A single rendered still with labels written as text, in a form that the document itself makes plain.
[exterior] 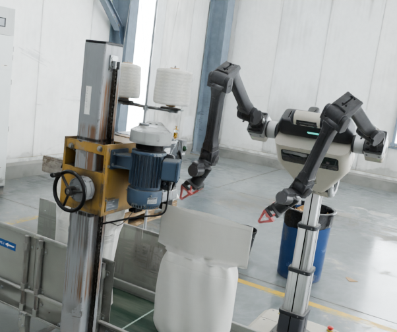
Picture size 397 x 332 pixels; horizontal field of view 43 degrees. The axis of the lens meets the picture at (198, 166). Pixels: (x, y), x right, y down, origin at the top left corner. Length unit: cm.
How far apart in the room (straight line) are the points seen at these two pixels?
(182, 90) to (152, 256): 120
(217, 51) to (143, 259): 841
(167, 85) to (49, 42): 539
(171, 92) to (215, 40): 899
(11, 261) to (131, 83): 127
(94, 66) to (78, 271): 90
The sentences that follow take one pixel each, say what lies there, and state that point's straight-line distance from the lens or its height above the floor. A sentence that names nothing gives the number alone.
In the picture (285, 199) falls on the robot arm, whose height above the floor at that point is 120.
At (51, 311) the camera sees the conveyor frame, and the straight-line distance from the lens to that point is 289.
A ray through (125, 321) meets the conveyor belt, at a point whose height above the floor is 38.
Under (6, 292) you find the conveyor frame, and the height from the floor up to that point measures 34.
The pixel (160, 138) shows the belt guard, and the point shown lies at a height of 140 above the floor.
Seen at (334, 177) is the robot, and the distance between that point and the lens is 264.
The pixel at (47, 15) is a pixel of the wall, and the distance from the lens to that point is 748.
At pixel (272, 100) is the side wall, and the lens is 1079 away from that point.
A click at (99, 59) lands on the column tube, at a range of 217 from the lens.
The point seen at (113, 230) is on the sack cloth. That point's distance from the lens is 275.
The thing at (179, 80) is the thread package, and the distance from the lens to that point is 219.
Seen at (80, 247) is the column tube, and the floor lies 86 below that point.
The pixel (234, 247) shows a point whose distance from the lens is 239.
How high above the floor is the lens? 166
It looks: 10 degrees down
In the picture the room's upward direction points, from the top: 7 degrees clockwise
